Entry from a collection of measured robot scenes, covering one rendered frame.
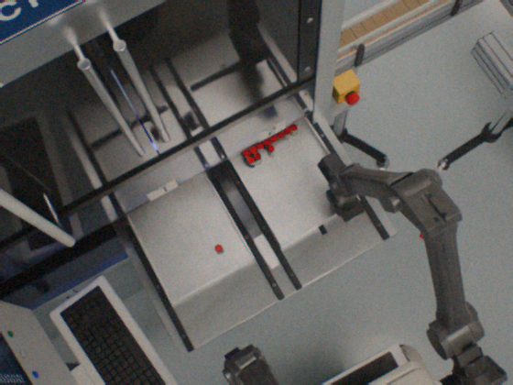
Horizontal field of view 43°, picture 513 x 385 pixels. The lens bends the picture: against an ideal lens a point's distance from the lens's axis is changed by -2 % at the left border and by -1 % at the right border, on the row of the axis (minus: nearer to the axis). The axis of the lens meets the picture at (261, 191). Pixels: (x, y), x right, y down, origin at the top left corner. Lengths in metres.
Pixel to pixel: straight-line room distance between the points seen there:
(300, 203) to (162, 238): 0.41
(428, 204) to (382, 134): 1.71
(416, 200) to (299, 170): 0.74
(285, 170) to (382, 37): 0.50
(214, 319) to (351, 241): 0.44
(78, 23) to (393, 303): 2.01
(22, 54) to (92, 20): 0.12
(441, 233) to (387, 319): 1.54
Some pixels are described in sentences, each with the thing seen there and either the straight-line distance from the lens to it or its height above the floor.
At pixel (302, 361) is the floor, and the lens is 2.70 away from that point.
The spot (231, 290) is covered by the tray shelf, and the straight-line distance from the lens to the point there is 1.85.
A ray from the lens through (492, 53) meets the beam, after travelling 2.55.
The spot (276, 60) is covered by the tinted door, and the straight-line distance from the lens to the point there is 1.49.
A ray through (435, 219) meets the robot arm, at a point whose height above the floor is 1.54.
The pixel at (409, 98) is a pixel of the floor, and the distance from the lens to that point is 3.01.
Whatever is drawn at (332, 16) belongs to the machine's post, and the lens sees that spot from 1.44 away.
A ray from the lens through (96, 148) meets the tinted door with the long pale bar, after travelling 1.42.
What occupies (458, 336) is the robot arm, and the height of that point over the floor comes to 1.27.
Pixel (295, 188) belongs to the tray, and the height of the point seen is 0.88.
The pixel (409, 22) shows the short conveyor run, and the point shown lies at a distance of 2.09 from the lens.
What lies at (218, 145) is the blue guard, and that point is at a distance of 1.70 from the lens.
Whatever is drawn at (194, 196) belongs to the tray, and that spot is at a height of 0.88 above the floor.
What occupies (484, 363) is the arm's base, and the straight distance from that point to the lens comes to 1.53.
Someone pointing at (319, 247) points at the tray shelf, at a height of 0.88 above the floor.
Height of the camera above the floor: 2.70
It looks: 74 degrees down
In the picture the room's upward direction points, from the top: 9 degrees counter-clockwise
